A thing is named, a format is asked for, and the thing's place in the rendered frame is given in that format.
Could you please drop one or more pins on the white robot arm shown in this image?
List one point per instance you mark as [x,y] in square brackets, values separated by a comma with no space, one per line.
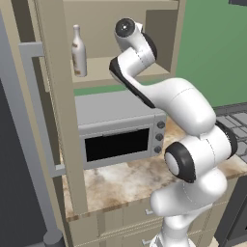
[193,106]

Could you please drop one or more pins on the white liquor bottle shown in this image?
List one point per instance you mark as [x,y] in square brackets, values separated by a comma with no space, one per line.
[79,54]

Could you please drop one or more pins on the beige base cabinet panel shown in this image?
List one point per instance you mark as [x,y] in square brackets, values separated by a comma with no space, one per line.
[87,230]

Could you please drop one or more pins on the dark grey fridge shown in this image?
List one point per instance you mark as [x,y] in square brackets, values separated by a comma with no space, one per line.
[13,177]

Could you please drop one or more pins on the grey toaster oven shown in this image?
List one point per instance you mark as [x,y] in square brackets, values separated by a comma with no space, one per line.
[112,112]

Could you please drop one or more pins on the dark toaster oven knob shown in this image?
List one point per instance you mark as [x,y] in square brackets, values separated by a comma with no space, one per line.
[160,124]
[157,149]
[159,137]

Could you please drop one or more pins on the beige tall side panel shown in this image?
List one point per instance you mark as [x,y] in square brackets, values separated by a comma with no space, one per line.
[64,112]

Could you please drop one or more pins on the beige drawer front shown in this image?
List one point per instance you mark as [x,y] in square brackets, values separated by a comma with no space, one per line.
[131,239]
[135,212]

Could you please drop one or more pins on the grey hob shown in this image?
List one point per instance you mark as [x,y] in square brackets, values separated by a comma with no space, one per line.
[236,123]

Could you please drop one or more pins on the dark oven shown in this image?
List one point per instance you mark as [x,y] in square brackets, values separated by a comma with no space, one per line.
[233,218]

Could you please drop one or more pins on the dark range hood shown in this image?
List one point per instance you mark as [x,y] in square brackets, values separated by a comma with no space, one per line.
[238,2]

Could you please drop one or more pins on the beige open wall cabinet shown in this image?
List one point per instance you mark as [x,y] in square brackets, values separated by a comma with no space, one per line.
[96,29]

